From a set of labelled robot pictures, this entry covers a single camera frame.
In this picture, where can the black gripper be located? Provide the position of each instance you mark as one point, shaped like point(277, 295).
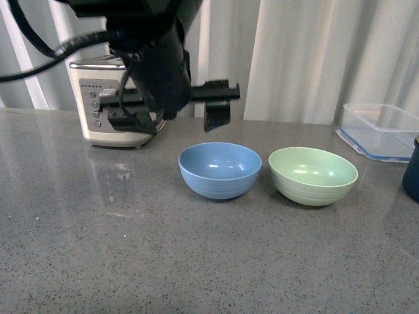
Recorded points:
point(156, 61)

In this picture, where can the blue plastic bowl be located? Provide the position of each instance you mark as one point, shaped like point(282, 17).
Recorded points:
point(219, 170)

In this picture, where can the green plastic bowl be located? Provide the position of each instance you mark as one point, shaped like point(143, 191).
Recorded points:
point(311, 176)

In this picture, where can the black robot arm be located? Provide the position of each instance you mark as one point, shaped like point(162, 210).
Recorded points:
point(185, 11)

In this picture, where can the cream two-slot toaster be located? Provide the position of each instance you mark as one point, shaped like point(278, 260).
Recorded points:
point(92, 78)

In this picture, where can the clear plastic container blue rim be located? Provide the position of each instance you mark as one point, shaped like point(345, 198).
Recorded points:
point(379, 131)

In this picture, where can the dark blue cup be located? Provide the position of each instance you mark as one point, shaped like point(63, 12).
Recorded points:
point(410, 180)

